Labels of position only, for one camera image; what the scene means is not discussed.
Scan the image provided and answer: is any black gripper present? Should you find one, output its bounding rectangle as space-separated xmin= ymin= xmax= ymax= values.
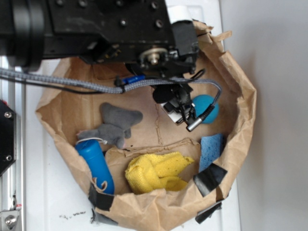
xmin=80 ymin=20 xmax=199 ymax=78

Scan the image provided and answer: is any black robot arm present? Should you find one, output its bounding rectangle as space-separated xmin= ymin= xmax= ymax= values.
xmin=0 ymin=0 xmax=199 ymax=77

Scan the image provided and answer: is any blue foam ball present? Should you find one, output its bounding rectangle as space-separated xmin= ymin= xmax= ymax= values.
xmin=192 ymin=94 xmax=219 ymax=124

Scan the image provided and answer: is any grey plush elephant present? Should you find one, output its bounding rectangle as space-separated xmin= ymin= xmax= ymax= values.
xmin=77 ymin=103 xmax=143 ymax=149

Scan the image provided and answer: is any blue sponge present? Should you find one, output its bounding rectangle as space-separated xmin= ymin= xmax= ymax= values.
xmin=199 ymin=133 xmax=224 ymax=172

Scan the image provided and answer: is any brown paper bag bin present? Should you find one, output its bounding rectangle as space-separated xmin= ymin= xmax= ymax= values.
xmin=36 ymin=22 xmax=257 ymax=231

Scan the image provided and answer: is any yellow cloth rag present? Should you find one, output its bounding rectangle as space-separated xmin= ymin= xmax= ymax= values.
xmin=125 ymin=152 xmax=194 ymax=194

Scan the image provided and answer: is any black tape strip right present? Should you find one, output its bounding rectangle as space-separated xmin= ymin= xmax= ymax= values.
xmin=193 ymin=163 xmax=228 ymax=197

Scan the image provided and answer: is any blue plastic bottle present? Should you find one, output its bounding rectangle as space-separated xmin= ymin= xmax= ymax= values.
xmin=75 ymin=139 xmax=115 ymax=194

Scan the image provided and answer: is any black tape strip bottom-right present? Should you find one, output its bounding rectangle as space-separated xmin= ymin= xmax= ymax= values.
xmin=195 ymin=202 xmax=222 ymax=224

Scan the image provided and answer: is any black tape strip bottom-left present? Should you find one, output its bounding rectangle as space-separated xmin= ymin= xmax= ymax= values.
xmin=88 ymin=183 xmax=115 ymax=211

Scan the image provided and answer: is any black mounting plate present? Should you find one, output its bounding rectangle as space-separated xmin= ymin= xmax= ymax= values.
xmin=0 ymin=100 xmax=16 ymax=176

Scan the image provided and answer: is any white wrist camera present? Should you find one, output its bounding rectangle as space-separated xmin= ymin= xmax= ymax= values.
xmin=161 ymin=101 xmax=196 ymax=125

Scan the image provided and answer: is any grey braided cable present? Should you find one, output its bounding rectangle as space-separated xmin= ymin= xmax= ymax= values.
xmin=0 ymin=67 xmax=222 ymax=132

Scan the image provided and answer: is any aluminium frame rail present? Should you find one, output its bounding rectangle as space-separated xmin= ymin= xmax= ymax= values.
xmin=0 ymin=56 xmax=26 ymax=231

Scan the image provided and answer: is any metal corner bracket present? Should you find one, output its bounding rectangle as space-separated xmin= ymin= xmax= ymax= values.
xmin=0 ymin=210 xmax=22 ymax=231

